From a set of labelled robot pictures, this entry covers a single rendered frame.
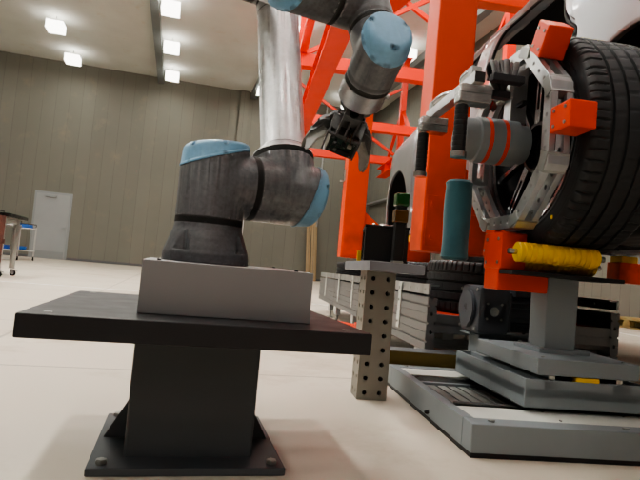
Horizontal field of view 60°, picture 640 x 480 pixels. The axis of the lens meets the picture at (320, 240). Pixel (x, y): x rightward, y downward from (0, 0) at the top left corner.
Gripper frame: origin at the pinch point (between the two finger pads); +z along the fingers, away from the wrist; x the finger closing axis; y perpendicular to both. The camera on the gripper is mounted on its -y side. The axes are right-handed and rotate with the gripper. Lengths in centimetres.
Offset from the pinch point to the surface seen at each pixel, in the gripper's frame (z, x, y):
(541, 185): 6, 56, -25
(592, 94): -14, 56, -41
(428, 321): 97, 64, -28
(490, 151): 15, 44, -41
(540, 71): -8, 45, -52
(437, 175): 61, 44, -70
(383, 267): 40.3, 27.1, -5.0
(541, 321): 39, 78, -7
